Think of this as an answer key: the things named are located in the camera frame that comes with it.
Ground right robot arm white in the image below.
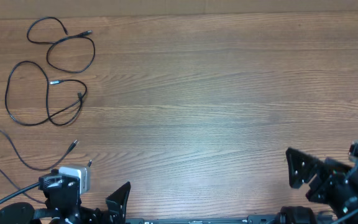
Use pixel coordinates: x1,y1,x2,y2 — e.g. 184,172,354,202
270,144,358,223

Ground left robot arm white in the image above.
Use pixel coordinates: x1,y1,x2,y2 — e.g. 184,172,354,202
0,181,131,224

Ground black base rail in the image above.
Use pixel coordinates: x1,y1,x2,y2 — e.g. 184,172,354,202
126,215,276,224

